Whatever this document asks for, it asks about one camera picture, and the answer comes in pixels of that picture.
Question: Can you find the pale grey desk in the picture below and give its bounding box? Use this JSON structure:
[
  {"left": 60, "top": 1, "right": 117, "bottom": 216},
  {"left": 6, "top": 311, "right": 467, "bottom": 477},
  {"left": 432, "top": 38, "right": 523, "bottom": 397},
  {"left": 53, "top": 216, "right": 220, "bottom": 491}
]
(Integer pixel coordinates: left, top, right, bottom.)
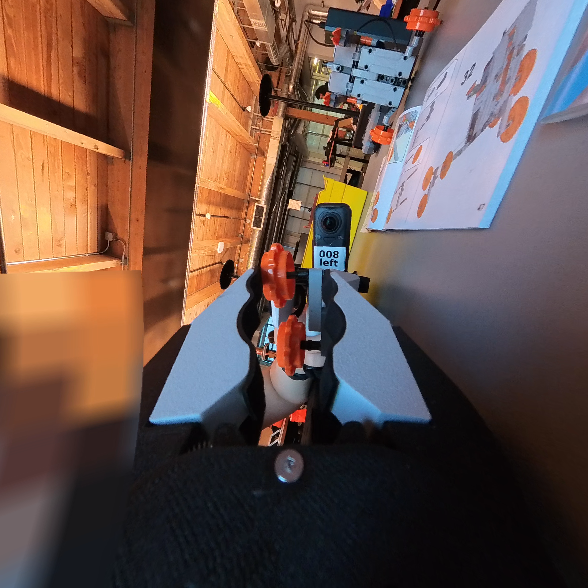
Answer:
[{"left": 354, "top": 0, "right": 588, "bottom": 588}]

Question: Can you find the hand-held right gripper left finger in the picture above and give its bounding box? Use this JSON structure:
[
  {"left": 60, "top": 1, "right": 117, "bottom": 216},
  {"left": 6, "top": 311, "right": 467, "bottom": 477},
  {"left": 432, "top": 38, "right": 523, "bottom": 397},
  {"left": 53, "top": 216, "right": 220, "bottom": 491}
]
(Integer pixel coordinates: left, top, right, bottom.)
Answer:
[{"left": 148, "top": 269, "right": 266, "bottom": 445}]

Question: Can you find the open instruction booklet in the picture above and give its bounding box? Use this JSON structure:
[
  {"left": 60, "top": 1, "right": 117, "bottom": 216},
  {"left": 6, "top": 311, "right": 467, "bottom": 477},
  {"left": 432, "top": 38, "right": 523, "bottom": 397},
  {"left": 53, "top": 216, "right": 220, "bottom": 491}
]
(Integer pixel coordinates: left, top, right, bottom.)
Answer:
[{"left": 367, "top": 0, "right": 577, "bottom": 231}]

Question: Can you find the grey toy robot chassis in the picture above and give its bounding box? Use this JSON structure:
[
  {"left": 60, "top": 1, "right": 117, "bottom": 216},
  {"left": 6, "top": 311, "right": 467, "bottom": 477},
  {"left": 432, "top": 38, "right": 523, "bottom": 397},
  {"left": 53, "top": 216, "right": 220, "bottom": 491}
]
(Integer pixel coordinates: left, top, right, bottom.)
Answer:
[{"left": 319, "top": 7, "right": 442, "bottom": 157}]

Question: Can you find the grey beam with orange gears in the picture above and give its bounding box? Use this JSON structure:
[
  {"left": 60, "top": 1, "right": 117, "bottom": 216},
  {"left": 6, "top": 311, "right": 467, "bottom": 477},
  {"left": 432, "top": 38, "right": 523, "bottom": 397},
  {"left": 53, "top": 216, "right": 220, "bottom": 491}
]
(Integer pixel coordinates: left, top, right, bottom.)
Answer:
[{"left": 260, "top": 243, "right": 327, "bottom": 377}]

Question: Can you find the black round-base stand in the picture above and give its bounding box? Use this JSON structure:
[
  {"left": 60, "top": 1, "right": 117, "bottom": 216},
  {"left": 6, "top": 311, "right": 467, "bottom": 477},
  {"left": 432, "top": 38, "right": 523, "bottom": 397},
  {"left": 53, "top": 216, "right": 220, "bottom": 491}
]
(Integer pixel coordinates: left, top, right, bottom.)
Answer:
[
  {"left": 258, "top": 73, "right": 364, "bottom": 116},
  {"left": 219, "top": 258, "right": 244, "bottom": 291}
]

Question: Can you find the silver ventilation duct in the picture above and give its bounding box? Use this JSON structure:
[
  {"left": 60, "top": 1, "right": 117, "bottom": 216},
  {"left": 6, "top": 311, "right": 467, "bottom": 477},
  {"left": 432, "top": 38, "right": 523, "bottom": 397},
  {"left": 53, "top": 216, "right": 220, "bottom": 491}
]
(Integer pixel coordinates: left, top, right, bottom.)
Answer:
[{"left": 236, "top": 0, "right": 322, "bottom": 120}]

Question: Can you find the dark blue robot kit box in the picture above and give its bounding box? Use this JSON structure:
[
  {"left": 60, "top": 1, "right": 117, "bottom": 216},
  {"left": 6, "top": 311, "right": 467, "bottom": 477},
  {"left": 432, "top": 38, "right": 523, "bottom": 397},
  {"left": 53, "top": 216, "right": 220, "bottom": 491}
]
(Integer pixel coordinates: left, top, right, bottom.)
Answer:
[{"left": 541, "top": 0, "right": 588, "bottom": 124}]

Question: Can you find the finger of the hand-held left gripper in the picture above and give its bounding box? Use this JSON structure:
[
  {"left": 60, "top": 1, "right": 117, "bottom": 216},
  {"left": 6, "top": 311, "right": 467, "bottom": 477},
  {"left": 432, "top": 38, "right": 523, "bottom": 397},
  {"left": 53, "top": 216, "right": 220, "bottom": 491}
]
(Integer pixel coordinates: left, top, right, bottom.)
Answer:
[{"left": 332, "top": 271, "right": 362, "bottom": 295}]

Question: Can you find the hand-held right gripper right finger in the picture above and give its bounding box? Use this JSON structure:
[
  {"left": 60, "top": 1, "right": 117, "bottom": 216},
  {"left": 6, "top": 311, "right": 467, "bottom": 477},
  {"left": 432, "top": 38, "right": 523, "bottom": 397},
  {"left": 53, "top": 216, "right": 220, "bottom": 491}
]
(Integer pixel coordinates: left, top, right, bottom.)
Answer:
[{"left": 318, "top": 269, "right": 433, "bottom": 435}]

